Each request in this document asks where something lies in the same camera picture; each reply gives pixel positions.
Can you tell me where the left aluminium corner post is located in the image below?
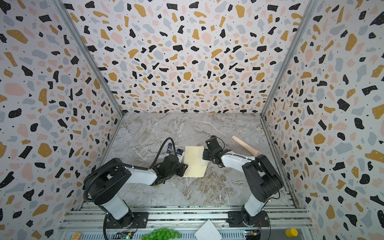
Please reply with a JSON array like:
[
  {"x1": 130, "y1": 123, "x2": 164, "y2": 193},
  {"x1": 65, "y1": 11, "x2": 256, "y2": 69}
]
[{"x1": 50, "y1": 0, "x2": 124, "y2": 117}]

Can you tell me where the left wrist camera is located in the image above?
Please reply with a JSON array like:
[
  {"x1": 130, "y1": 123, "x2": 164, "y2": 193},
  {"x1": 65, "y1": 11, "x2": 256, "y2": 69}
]
[{"x1": 177, "y1": 149, "x2": 184, "y2": 156}]

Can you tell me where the yellow cylinder object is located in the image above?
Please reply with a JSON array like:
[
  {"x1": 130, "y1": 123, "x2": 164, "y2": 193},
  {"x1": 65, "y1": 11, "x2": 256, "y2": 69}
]
[{"x1": 285, "y1": 228, "x2": 299, "y2": 238}]

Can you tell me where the small circuit board left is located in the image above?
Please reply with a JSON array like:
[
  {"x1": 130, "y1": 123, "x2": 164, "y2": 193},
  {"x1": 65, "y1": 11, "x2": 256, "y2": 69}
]
[{"x1": 116, "y1": 231, "x2": 135, "y2": 240}]

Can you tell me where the black corrugated cable hose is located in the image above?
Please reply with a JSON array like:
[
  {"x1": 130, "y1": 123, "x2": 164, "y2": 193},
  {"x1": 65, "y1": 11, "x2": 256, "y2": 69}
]
[{"x1": 82, "y1": 137, "x2": 177, "y2": 240}]

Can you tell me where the small wooden block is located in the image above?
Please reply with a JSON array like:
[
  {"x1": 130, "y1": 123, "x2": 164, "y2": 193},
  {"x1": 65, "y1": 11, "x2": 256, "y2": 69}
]
[{"x1": 71, "y1": 232, "x2": 83, "y2": 240}]

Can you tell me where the small circuit board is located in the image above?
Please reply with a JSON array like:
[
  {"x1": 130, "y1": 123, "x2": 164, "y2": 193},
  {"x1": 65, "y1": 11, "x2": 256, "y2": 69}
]
[
  {"x1": 116, "y1": 231, "x2": 135, "y2": 240},
  {"x1": 245, "y1": 230, "x2": 261, "y2": 240}
]

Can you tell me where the cream yellow envelope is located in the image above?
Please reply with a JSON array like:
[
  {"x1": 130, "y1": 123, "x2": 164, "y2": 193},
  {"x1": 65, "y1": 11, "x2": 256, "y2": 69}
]
[{"x1": 183, "y1": 146, "x2": 210, "y2": 178}]

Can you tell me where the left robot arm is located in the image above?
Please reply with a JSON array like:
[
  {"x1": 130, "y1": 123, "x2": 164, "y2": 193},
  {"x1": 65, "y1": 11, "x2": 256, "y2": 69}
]
[{"x1": 83, "y1": 155, "x2": 188, "y2": 227}]

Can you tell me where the small circuit board right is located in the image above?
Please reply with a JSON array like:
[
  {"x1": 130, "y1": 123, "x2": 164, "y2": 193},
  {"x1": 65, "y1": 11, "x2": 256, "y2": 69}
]
[{"x1": 245, "y1": 230, "x2": 261, "y2": 240}]

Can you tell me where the wooden stamp handle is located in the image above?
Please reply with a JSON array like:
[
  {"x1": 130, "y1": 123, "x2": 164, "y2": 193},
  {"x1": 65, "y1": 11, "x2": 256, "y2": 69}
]
[{"x1": 232, "y1": 136, "x2": 261, "y2": 157}]

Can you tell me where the green grape bunch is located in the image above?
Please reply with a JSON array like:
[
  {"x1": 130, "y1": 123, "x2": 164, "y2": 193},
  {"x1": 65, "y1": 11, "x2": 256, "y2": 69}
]
[{"x1": 141, "y1": 228, "x2": 182, "y2": 240}]

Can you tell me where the aluminium corner post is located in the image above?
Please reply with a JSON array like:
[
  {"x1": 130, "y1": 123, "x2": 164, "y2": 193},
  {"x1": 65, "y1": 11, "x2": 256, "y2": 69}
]
[
  {"x1": 260, "y1": 0, "x2": 319, "y2": 118},
  {"x1": 50, "y1": 0, "x2": 124, "y2": 117}
]

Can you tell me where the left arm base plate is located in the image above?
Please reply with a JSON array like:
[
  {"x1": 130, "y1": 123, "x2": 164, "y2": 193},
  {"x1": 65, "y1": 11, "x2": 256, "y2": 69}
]
[{"x1": 104, "y1": 212, "x2": 149, "y2": 230}]

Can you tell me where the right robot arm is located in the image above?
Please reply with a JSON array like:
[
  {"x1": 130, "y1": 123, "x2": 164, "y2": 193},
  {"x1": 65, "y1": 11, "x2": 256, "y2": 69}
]
[{"x1": 203, "y1": 136, "x2": 284, "y2": 226}]

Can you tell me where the right aluminium corner post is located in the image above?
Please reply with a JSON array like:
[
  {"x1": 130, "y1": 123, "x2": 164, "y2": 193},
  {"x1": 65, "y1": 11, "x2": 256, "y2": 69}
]
[{"x1": 260, "y1": 0, "x2": 319, "y2": 118}]

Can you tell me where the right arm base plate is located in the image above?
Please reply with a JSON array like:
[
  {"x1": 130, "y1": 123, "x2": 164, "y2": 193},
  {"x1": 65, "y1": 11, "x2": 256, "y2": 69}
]
[{"x1": 227, "y1": 211, "x2": 270, "y2": 228}]

